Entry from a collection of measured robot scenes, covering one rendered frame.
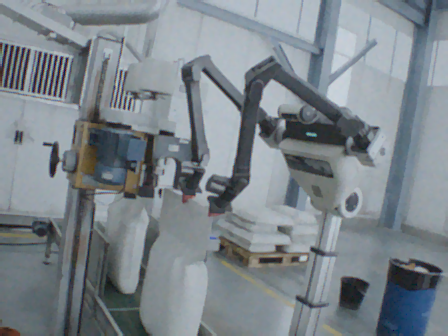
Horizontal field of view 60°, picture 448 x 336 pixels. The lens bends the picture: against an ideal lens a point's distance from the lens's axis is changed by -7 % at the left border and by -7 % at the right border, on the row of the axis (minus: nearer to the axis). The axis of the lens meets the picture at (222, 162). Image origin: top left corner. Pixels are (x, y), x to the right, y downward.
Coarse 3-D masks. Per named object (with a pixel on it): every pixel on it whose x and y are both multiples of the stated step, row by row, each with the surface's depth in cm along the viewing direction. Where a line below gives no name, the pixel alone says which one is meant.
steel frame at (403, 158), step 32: (192, 0) 613; (320, 0) 768; (384, 0) 829; (416, 0) 893; (320, 32) 774; (416, 32) 938; (288, 64) 726; (320, 64) 765; (352, 64) 808; (416, 64) 936; (416, 96) 928; (416, 128) 920; (288, 192) 790; (384, 224) 963
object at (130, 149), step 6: (120, 138) 175; (126, 138) 174; (120, 144) 175; (126, 144) 173; (132, 144) 173; (138, 144) 176; (144, 144) 179; (120, 150) 175; (126, 150) 172; (132, 150) 174; (138, 150) 177; (144, 150) 180; (120, 156) 175; (126, 156) 172; (132, 156) 175; (138, 156) 178; (126, 162) 177
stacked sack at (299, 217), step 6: (276, 210) 541; (282, 210) 537; (288, 210) 538; (294, 210) 544; (294, 216) 512; (300, 216) 515; (306, 216) 522; (312, 216) 528; (300, 222) 513; (306, 222) 519; (312, 222) 525
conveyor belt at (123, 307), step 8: (56, 224) 348; (104, 288) 235; (112, 288) 237; (136, 288) 245; (104, 296) 224; (112, 296) 226; (120, 296) 228; (128, 296) 231; (136, 296) 233; (104, 304) 213; (112, 304) 215; (120, 304) 218; (128, 304) 220; (136, 304) 222; (112, 312) 206; (120, 312) 208; (128, 312) 210; (136, 312) 212; (120, 320) 199; (128, 320) 201; (136, 320) 203; (120, 328) 191; (128, 328) 192; (136, 328) 194; (144, 328) 195
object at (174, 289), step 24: (168, 192) 204; (168, 216) 201; (192, 216) 181; (168, 240) 194; (192, 240) 177; (168, 264) 182; (192, 264) 174; (144, 288) 199; (168, 288) 177; (192, 288) 173; (144, 312) 193; (168, 312) 175; (192, 312) 174
